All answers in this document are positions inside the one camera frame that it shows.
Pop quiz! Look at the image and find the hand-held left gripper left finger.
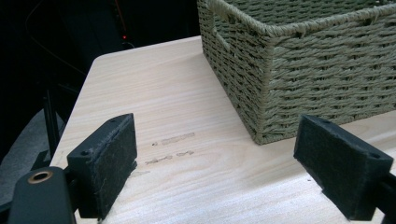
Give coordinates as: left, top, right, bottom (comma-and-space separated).
66, 113, 138, 220

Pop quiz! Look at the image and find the green woven basket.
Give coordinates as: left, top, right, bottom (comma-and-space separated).
196, 0, 396, 146

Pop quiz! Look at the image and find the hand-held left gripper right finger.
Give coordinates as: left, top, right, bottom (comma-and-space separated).
293, 114, 394, 221

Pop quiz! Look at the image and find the black metal stand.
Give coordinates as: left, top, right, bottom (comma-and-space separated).
31, 89, 64, 171

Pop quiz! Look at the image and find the grey cloth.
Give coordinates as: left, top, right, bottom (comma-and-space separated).
0, 108, 66, 206

